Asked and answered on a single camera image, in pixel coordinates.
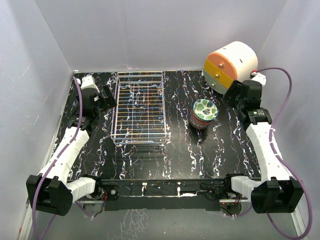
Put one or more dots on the round pastel drawer cabinet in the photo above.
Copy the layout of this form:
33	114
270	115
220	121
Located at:
234	61

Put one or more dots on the brown patterned bowl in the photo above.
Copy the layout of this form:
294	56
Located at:
198	119

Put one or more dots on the pink patterned bowl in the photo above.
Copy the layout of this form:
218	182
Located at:
199	125

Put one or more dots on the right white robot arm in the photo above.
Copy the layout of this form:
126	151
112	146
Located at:
277	191

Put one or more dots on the green spotted white bowl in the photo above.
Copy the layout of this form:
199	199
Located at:
205	109

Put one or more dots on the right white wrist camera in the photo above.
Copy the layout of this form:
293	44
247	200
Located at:
258	77

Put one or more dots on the white wire dish rack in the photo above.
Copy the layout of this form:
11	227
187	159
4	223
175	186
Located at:
139	116

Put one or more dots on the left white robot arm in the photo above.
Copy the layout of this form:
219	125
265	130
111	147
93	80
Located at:
50	191

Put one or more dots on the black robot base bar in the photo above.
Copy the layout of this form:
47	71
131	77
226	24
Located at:
169	194

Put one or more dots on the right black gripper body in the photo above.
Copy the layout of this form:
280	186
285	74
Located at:
235	102

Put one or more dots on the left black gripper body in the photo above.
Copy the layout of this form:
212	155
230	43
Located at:
104	103

